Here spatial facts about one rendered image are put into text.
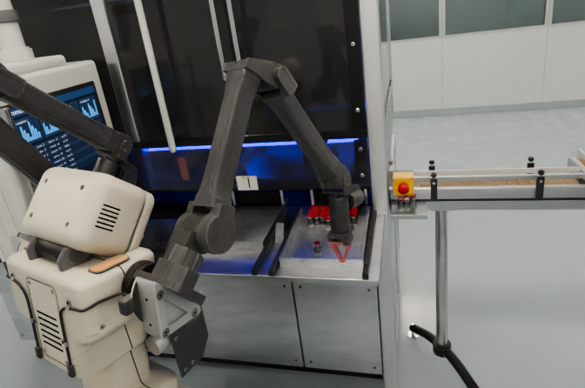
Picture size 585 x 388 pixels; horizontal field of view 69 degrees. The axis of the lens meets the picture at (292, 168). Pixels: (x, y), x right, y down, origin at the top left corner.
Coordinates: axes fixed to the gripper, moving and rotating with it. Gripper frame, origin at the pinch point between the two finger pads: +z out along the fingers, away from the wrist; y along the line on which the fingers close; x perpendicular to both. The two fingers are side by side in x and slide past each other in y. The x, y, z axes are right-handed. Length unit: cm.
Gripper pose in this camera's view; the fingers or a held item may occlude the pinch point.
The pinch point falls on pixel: (342, 259)
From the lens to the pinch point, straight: 130.7
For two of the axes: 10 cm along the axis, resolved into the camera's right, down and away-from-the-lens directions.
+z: 0.8, 9.8, 2.0
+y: 2.9, -2.2, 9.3
